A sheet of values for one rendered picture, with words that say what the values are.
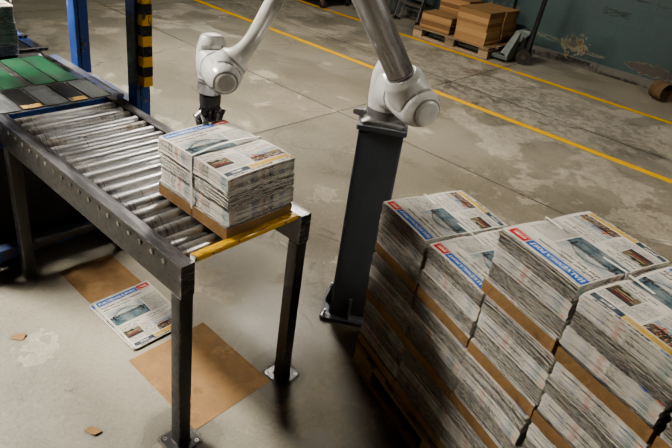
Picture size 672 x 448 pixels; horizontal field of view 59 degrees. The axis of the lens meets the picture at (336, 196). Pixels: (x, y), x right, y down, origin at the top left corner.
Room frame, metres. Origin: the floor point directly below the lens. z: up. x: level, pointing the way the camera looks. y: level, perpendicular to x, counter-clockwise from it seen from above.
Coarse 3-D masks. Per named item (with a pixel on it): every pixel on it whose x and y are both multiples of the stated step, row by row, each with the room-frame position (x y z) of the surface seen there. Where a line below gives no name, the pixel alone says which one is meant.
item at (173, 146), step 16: (192, 128) 1.89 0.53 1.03; (208, 128) 1.90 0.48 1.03; (224, 128) 1.92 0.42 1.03; (240, 128) 1.94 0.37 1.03; (160, 144) 1.78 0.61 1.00; (176, 144) 1.74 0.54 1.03; (192, 144) 1.76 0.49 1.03; (208, 144) 1.78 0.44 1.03; (176, 160) 1.73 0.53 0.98; (176, 176) 1.74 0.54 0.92; (176, 192) 1.74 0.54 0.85
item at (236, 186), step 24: (264, 144) 1.84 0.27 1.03; (216, 168) 1.62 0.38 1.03; (240, 168) 1.64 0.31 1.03; (264, 168) 1.68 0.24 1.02; (288, 168) 1.76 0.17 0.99; (216, 192) 1.60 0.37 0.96; (240, 192) 1.60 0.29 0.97; (264, 192) 1.67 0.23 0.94; (288, 192) 1.77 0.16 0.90; (216, 216) 1.60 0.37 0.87; (240, 216) 1.60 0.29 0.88
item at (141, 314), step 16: (128, 288) 2.21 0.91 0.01; (144, 288) 2.22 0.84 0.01; (96, 304) 2.07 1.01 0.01; (112, 304) 2.08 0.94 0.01; (128, 304) 2.10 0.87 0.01; (144, 304) 2.11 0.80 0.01; (160, 304) 2.13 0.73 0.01; (112, 320) 1.98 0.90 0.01; (128, 320) 1.99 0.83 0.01; (144, 320) 2.01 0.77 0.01; (160, 320) 2.02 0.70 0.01; (128, 336) 1.90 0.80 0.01; (144, 336) 1.91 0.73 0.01; (160, 336) 1.93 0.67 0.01
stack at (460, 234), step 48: (384, 240) 1.91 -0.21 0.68; (432, 240) 1.73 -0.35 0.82; (480, 240) 1.77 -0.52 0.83; (384, 288) 1.85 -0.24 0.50; (432, 288) 1.64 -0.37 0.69; (480, 288) 1.48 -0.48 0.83; (384, 336) 1.81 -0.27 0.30; (432, 336) 1.59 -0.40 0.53; (480, 336) 1.43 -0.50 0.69; (528, 336) 1.30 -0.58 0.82; (384, 384) 1.74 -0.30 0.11; (432, 384) 1.54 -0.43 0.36; (480, 384) 1.37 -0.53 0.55; (528, 384) 1.25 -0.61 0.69; (576, 384) 1.15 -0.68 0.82; (528, 432) 1.20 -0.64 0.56; (576, 432) 1.10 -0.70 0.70; (624, 432) 1.02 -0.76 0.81
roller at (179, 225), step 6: (174, 222) 1.64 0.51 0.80; (180, 222) 1.64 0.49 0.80; (186, 222) 1.65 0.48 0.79; (192, 222) 1.67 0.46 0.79; (198, 222) 1.68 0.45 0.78; (156, 228) 1.59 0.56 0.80; (162, 228) 1.59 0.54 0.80; (168, 228) 1.60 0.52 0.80; (174, 228) 1.61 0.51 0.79; (180, 228) 1.63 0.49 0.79; (186, 228) 1.64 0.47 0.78; (162, 234) 1.58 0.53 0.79; (168, 234) 1.59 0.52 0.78
